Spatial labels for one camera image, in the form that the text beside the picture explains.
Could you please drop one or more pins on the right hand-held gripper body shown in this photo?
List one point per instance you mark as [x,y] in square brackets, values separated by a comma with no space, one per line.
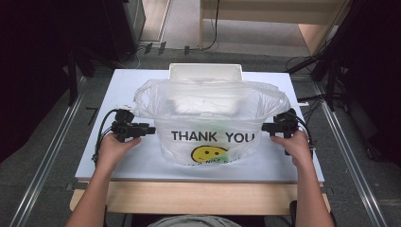
[286,123]

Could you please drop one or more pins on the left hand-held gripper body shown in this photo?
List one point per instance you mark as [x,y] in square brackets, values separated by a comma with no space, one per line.
[124,126]

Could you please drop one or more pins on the green seaweed snack packet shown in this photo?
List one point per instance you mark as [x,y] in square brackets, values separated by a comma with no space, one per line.
[224,156]

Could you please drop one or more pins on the white plastic smiley bag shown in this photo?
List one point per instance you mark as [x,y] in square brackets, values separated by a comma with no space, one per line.
[208,101]

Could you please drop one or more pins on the person's left hand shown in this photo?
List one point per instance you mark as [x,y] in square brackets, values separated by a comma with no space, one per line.
[113,151]

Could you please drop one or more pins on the black metal stand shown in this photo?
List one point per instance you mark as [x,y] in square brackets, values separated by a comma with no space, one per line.
[73,75]
[327,66]

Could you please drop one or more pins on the white plastic bin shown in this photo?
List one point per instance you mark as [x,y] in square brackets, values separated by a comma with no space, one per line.
[205,72]

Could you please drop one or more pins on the wooden table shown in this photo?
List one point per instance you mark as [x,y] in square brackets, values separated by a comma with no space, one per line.
[195,197]

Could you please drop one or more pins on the black cabinet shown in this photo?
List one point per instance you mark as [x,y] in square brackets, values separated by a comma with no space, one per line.
[124,28]

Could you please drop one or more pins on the person's grey clothing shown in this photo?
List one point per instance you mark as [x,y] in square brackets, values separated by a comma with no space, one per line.
[194,221]

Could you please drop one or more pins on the black curtain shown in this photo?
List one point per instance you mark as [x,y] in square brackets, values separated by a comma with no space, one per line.
[31,63]
[372,63]

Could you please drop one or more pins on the light wooden furniture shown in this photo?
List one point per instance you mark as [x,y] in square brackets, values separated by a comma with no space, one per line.
[268,12]

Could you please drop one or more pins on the metal floor rail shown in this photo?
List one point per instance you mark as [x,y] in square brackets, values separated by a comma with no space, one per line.
[353,157]
[47,157]

